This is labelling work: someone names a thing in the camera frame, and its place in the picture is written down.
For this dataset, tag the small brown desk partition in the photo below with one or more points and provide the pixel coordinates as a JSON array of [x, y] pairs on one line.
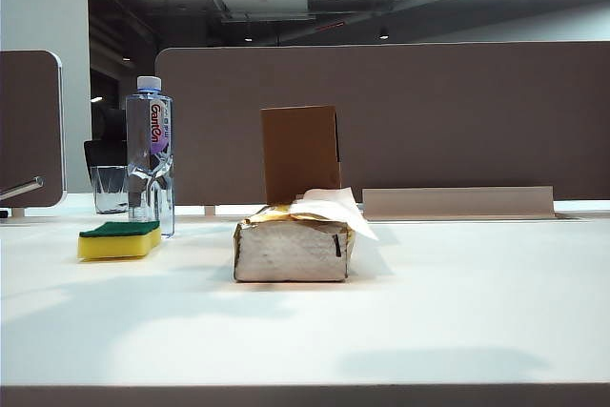
[[28, 130]]

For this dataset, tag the clear drinking glass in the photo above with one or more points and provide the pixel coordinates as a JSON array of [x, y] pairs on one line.
[[107, 192]]

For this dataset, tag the gold tissue pack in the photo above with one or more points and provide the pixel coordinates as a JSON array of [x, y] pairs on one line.
[[286, 254]]

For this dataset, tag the large brown desk partition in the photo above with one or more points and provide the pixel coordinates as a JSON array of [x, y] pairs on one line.
[[453, 116]]

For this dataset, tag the yellow sponge with green pad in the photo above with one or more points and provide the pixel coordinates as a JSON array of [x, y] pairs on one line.
[[119, 242]]

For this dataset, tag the black office chair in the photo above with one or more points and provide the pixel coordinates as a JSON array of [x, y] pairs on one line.
[[107, 140]]

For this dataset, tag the clear plastic water bottle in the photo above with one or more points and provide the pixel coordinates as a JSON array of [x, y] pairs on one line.
[[148, 164]]

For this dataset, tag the white tissue sheet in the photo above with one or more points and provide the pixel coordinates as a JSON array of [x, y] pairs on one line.
[[338, 209]]

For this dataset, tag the wide brown cardboard box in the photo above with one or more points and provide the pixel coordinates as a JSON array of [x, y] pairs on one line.
[[298, 149]]

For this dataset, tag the silver metal rod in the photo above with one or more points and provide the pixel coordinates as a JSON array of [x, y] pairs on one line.
[[21, 188]]

